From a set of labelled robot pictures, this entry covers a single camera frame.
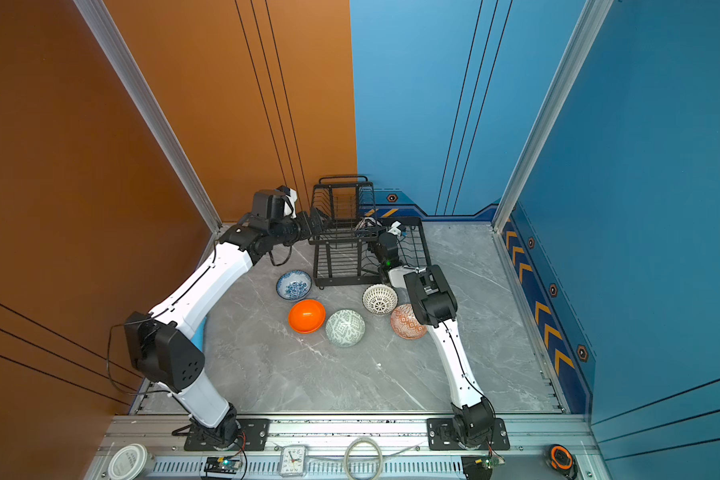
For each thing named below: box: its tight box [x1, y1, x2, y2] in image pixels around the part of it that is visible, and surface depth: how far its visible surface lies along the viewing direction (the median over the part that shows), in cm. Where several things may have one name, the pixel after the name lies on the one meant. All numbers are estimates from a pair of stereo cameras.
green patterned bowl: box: [325, 309, 366, 348], surface depth 91 cm
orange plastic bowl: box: [288, 299, 326, 335], surface depth 91 cm
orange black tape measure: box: [546, 443, 578, 480], surface depth 69 cm
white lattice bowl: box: [362, 284, 398, 315], surface depth 98 cm
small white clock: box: [279, 445, 307, 477], surface depth 70 cm
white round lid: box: [107, 443, 148, 480], surface depth 66 cm
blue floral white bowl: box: [276, 270, 313, 301], surface depth 101 cm
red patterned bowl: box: [390, 303, 428, 340], surface depth 93 cm
